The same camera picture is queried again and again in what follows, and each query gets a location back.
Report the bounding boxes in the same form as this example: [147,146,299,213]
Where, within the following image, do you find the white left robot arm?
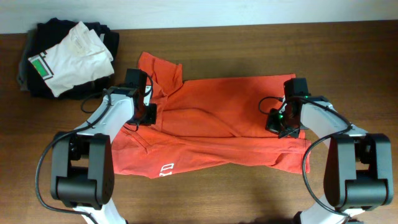
[47,86,157,223]

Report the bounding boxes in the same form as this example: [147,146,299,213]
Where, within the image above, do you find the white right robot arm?
[266,95,394,223]

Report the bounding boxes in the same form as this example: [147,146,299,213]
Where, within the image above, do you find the orange-red t-shirt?
[112,52,310,179]

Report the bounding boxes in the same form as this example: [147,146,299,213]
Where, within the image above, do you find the folded white t-shirt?
[28,22,115,98]

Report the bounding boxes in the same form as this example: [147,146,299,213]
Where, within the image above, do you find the folded black garment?
[17,17,119,100]

